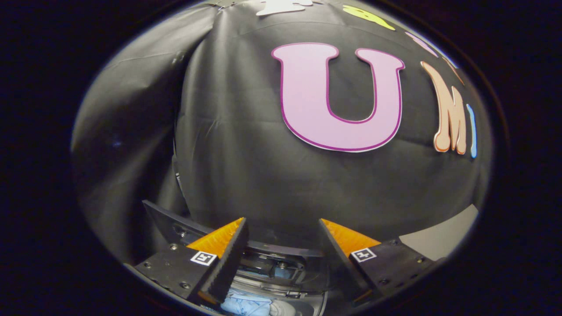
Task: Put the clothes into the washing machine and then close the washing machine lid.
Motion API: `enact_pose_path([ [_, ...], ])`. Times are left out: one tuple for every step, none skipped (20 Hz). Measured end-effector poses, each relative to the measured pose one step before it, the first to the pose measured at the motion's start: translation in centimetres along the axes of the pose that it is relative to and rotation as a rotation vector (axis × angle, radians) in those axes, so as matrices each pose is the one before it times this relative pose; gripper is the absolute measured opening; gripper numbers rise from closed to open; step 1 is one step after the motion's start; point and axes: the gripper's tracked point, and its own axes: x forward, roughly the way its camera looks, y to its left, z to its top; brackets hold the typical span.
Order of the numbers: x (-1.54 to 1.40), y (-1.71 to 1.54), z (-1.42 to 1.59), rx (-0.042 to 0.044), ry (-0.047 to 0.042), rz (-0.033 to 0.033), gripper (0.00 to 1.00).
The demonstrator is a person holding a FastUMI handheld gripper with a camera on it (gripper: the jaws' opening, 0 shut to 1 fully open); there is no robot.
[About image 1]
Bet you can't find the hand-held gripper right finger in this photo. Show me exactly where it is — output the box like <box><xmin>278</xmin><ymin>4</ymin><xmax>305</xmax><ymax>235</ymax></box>
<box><xmin>318</xmin><ymin>218</ymin><xmax>440</xmax><ymax>306</ymax></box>

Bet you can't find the black backdrop cloth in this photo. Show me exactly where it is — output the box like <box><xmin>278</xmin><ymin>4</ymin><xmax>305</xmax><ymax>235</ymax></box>
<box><xmin>70</xmin><ymin>0</ymin><xmax>492</xmax><ymax>264</ymax></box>

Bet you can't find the light blue shirt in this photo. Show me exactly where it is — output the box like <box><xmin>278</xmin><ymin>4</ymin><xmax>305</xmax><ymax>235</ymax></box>
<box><xmin>220</xmin><ymin>293</ymin><xmax>281</xmax><ymax>316</ymax></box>

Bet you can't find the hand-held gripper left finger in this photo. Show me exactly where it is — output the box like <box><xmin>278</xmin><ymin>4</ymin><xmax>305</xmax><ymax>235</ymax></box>
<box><xmin>134</xmin><ymin>217</ymin><xmax>249</xmax><ymax>307</ymax></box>

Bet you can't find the grey cabinet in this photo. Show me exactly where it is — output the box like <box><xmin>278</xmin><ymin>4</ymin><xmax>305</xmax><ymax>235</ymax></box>
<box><xmin>399</xmin><ymin>204</ymin><xmax>480</xmax><ymax>262</ymax></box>

